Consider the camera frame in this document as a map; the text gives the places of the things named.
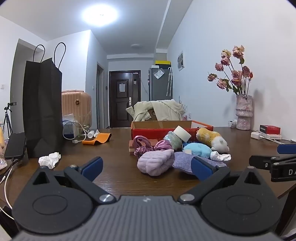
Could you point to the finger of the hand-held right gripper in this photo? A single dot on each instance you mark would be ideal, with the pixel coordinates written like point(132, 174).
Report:
point(285, 148)
point(259, 162)

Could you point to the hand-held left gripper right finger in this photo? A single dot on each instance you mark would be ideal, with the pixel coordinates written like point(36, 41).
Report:
point(202, 168)

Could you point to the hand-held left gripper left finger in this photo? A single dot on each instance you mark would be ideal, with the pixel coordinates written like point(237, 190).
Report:
point(93, 167)

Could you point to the light blue fluffy cloth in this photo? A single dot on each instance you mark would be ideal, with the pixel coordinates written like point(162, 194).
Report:
point(198, 150)

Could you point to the white tissue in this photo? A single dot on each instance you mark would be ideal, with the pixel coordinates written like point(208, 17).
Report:
point(219, 157)
point(49, 160)

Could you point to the lavender knitted cloth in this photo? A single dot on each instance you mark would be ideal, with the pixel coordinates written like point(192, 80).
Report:
point(182, 161)

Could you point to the white foam wedge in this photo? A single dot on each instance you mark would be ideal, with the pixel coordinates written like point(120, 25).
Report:
point(187, 151)

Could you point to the yellow white hamster plush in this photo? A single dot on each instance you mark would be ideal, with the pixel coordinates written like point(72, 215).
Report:
point(212, 139)

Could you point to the iridescent shiny pouch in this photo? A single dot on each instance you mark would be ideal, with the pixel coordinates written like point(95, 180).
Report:
point(172, 139)

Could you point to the brick red sponge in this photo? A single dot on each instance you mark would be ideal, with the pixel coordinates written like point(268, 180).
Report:
point(131, 147)

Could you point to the lilac fluffy headband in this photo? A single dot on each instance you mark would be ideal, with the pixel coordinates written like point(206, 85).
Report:
point(156, 163)

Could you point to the red cardboard box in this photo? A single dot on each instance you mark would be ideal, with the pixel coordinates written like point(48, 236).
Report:
point(150, 134)

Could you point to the white flat box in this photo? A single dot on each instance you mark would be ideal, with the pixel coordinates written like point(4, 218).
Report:
point(274, 136)

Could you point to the red flat box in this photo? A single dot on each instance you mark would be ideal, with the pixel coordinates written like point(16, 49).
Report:
point(270, 129)

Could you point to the white charger plug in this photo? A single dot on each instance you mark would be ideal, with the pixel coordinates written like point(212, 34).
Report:
point(256, 135)

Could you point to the small white bottle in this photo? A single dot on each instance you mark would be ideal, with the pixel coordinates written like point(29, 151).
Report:
point(96, 132)
point(91, 133)

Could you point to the clear glass jar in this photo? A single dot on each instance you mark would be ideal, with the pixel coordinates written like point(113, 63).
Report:
point(84, 126)

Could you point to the small white jar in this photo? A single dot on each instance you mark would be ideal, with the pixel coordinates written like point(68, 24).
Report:
point(232, 124)

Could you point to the pink textured vase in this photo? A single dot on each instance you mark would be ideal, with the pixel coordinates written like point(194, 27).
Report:
point(244, 111)

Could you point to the clear plastic packet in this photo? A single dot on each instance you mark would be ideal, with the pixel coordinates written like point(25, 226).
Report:
point(68, 117)

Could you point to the pink suitcase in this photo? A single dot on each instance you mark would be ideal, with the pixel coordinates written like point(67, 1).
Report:
point(76, 102)

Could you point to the beige coat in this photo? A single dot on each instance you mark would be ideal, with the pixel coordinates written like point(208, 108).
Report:
point(161, 109)

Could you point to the dark brown door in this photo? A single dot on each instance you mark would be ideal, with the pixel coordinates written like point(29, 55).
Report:
point(124, 102)

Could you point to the grey side door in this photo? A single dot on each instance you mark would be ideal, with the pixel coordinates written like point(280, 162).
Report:
point(100, 95)

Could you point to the brown chair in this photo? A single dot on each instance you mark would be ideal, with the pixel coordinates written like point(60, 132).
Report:
point(151, 115)

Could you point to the black paper bag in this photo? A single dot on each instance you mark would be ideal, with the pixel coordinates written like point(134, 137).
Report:
point(42, 104)

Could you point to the black phone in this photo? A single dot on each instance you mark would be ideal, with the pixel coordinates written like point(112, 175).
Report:
point(15, 144)

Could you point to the dried pink roses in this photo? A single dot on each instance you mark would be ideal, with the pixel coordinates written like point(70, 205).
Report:
point(235, 75)

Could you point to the grey fridge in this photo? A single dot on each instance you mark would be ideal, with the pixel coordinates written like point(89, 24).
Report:
point(159, 85)

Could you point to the white umbrella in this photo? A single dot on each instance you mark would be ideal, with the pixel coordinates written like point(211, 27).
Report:
point(169, 81)

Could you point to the yellow box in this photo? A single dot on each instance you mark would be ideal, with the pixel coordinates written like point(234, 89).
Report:
point(162, 62)

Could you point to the small ceiling fixture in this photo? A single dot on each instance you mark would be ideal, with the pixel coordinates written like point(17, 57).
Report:
point(135, 45)

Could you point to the round ceiling lamp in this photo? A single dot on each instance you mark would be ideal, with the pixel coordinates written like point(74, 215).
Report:
point(99, 15)

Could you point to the black tripod with camera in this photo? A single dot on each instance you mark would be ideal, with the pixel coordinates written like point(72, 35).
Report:
point(8, 115)

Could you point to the wall picture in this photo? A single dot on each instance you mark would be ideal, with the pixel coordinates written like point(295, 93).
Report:
point(181, 60)

